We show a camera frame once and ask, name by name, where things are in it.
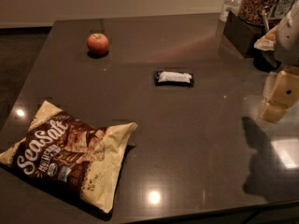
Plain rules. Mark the dark dispenser base box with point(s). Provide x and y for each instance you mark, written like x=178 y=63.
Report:
x=242 y=35

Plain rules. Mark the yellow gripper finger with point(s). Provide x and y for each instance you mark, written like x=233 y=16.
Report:
x=281 y=92

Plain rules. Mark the clear cereal dispenser jar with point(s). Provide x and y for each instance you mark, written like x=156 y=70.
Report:
x=251 y=10

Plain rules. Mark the metal dispenser handle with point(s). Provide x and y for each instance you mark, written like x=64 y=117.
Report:
x=265 y=20

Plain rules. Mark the sea salt chips bag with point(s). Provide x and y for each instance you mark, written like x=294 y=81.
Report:
x=71 y=155

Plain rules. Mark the red apple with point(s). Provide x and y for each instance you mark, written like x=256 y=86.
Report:
x=97 y=44

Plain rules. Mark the black white snack bar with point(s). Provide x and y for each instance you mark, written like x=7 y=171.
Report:
x=173 y=78

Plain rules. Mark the clear plastic water bottle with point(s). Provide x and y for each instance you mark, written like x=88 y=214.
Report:
x=227 y=6

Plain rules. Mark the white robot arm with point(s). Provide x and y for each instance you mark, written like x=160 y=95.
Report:
x=283 y=40

